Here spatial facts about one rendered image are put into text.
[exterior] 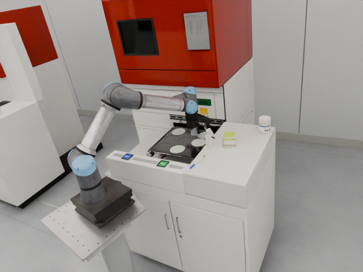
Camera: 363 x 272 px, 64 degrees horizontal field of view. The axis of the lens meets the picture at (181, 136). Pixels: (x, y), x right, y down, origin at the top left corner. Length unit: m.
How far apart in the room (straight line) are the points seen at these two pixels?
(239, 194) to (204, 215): 0.29
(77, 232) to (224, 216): 0.77
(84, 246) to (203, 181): 0.66
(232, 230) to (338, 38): 2.20
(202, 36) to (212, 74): 0.23
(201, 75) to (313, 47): 1.62
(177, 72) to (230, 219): 1.00
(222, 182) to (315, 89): 2.14
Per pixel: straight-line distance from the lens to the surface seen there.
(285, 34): 3.29
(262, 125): 1.84
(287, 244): 2.49
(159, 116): 2.30
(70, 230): 1.68
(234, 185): 1.47
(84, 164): 1.53
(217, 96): 1.98
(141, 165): 1.71
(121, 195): 1.61
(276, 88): 3.47
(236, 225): 1.65
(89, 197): 1.61
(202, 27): 1.83
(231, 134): 1.73
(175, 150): 1.89
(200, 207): 1.67
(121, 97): 1.51
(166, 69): 2.05
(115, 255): 1.87
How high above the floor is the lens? 1.88
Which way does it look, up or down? 28 degrees down
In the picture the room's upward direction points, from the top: 9 degrees counter-clockwise
